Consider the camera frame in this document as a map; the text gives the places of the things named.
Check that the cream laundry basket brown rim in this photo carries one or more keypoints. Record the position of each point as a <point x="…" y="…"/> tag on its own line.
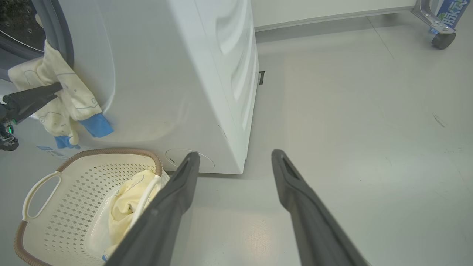
<point x="66" y="207"/>

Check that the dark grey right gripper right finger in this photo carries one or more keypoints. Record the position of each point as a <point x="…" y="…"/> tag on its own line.
<point x="314" y="229"/>

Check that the metal partition foot with caster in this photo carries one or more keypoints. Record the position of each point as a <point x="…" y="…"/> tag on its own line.
<point x="438" y="29"/>

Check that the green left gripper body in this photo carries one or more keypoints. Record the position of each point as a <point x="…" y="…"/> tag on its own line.
<point x="5" y="133"/>

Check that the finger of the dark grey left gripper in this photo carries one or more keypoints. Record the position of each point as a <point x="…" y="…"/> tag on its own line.
<point x="29" y="101"/>

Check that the white front-load washing machine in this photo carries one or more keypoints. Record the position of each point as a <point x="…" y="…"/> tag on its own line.
<point x="166" y="74"/>

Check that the blue plastic drink bottle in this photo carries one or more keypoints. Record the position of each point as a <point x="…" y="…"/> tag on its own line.
<point x="452" y="13"/>

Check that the blue energy label sticker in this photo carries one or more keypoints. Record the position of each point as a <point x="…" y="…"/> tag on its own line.
<point x="50" y="150"/>

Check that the cream garment with blue cuff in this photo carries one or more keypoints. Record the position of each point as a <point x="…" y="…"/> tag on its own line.
<point x="74" y="96"/>
<point x="123" y="210"/>

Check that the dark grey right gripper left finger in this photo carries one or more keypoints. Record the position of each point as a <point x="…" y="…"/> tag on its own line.
<point x="162" y="221"/>

